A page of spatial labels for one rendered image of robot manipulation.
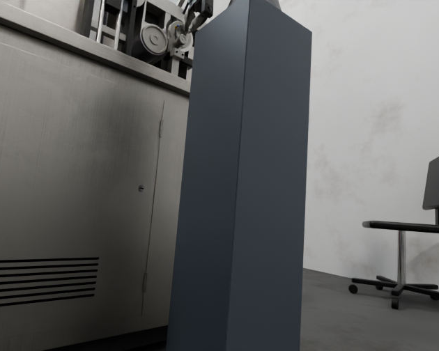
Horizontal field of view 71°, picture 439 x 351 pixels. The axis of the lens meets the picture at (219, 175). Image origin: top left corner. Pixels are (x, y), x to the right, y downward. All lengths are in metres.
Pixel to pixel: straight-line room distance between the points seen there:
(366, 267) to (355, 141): 1.14
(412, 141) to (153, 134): 2.34
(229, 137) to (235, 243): 0.20
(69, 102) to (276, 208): 0.60
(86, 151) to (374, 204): 2.52
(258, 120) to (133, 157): 0.47
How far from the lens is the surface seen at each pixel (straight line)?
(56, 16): 1.68
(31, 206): 0.87
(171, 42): 1.44
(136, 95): 1.00
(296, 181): 0.67
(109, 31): 1.21
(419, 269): 2.86
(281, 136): 0.65
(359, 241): 3.04
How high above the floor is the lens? 0.45
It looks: 8 degrees up
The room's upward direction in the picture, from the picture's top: 4 degrees clockwise
